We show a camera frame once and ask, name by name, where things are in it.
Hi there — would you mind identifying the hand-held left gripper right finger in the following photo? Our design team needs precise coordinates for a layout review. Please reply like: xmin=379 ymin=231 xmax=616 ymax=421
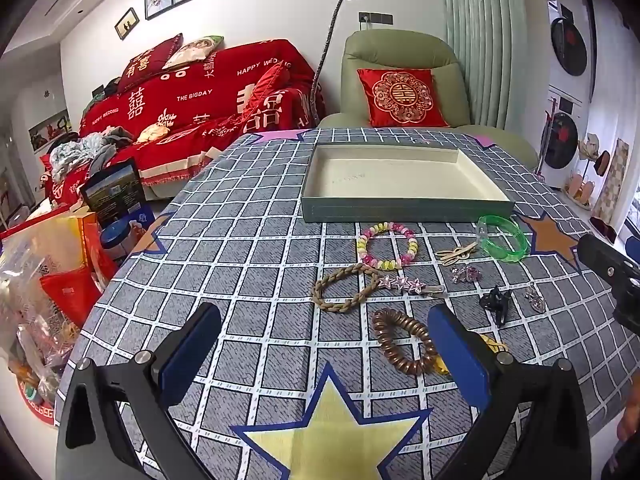
xmin=427 ymin=302 xmax=593 ymax=480

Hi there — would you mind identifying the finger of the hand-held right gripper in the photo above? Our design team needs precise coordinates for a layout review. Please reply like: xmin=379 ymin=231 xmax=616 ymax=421
xmin=613 ymin=281 xmax=640 ymax=336
xmin=577 ymin=233 xmax=640 ymax=287

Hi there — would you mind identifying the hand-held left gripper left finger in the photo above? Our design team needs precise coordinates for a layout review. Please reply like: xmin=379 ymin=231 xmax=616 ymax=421
xmin=55 ymin=302 xmax=223 ymax=480

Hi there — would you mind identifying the yellow hair tie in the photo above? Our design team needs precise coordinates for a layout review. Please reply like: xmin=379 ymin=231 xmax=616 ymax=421
xmin=434 ymin=335 xmax=511 ymax=377

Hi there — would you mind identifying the brown spiral hair tie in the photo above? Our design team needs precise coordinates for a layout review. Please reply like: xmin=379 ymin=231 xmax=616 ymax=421
xmin=372 ymin=308 xmax=438 ymax=376

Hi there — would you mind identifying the black claw hair clip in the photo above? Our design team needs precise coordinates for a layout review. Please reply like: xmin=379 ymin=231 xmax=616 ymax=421
xmin=479 ymin=285 xmax=513 ymax=328

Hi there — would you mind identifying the silver crystal earring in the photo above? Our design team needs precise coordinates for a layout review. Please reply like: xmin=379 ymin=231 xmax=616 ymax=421
xmin=522 ymin=284 xmax=546 ymax=313

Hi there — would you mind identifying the pink star hair clip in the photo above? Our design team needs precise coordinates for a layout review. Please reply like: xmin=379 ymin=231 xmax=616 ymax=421
xmin=376 ymin=272 xmax=446 ymax=297

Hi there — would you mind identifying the green translucent bangle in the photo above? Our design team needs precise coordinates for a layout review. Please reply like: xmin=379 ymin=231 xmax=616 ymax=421
xmin=475 ymin=214 xmax=531 ymax=263

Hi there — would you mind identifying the beige braided hair tie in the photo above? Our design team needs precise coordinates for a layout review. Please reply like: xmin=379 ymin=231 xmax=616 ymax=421
xmin=311 ymin=263 xmax=383 ymax=311

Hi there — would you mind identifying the pink and yellow beaded bracelet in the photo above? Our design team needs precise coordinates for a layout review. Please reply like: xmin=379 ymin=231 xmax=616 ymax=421
xmin=356 ymin=221 xmax=420 ymax=271

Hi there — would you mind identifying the grey-green tray with cream lining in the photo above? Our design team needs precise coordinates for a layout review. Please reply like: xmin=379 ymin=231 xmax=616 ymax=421
xmin=300 ymin=141 xmax=516 ymax=223

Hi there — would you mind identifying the checked beige board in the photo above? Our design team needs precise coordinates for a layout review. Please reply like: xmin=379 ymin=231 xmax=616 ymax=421
xmin=592 ymin=139 xmax=631 ymax=223

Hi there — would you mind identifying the purple rhinestone hair clip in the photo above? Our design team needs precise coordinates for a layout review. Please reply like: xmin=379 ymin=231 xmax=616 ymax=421
xmin=449 ymin=265 xmax=483 ymax=286

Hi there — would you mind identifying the gold bow hair clip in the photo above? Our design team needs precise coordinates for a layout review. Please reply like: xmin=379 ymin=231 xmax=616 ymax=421
xmin=434 ymin=241 xmax=480 ymax=265

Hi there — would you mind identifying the lotus flower ornament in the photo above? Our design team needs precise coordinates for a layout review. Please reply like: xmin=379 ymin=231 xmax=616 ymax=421
xmin=577 ymin=132 xmax=613 ymax=176

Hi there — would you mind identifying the grey checked star tablecloth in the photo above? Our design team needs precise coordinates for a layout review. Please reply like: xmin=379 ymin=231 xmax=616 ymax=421
xmin=57 ymin=127 xmax=640 ymax=480

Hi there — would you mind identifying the white washing machine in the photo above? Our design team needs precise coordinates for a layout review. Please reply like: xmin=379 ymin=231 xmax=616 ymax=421
xmin=542 ymin=90 xmax=588 ymax=186

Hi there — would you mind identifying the blue round jar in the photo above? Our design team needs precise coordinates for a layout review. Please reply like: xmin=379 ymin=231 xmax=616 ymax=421
xmin=100 ymin=222 xmax=136 ymax=261

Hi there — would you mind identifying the red gift bag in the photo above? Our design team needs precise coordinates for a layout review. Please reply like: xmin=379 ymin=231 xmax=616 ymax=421
xmin=0 ymin=210 xmax=118 ymax=331

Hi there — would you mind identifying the red mop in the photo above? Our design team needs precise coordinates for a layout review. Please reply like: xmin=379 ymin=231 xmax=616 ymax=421
xmin=537 ymin=97 xmax=558 ymax=176

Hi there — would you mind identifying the red round floor mat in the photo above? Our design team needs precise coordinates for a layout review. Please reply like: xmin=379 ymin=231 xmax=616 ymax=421
xmin=17 ymin=375 xmax=58 ymax=428

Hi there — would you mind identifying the dark printed box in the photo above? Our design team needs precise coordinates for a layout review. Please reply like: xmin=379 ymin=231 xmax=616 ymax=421
xmin=80 ymin=157 xmax=151 ymax=231

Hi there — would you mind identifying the white stacked dryer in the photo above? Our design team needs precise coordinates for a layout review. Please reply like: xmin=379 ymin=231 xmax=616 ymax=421
xmin=547 ymin=0 xmax=598 ymax=91

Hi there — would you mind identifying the pile of grey clothes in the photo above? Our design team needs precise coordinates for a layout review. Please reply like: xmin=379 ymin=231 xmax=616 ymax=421
xmin=50 ymin=127 xmax=136 ymax=181

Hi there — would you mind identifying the red printed sofa cover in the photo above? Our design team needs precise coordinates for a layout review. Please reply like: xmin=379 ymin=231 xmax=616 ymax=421
xmin=42 ymin=39 xmax=326 ymax=201

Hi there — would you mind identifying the pale green curtain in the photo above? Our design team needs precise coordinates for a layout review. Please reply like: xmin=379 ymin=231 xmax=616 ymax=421
xmin=440 ymin=0 xmax=531 ymax=131

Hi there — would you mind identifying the red embroidered cushion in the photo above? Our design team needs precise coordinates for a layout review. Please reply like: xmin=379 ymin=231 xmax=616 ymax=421
xmin=356 ymin=67 xmax=451 ymax=128

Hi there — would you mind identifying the red ruffled pillow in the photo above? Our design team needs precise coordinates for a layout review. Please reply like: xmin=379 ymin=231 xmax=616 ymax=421
xmin=240 ymin=62 xmax=291 ymax=126

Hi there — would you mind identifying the dark red square pillow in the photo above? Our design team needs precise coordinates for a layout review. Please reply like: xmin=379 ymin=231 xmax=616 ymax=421
xmin=117 ymin=34 xmax=183 ymax=93

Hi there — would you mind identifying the green armchair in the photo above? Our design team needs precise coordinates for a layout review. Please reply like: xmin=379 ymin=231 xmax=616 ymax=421
xmin=317 ymin=30 xmax=538 ymax=171

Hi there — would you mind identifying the photo print pillow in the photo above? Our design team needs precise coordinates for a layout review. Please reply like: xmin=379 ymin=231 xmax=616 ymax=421
xmin=162 ymin=35 xmax=224 ymax=70

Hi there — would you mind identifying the wall poster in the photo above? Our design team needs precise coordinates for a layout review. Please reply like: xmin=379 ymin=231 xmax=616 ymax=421
xmin=29 ymin=110 xmax=71 ymax=151

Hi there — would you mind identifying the small black picture frame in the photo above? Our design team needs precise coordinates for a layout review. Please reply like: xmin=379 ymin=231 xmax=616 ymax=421
xmin=114 ymin=7 xmax=139 ymax=40

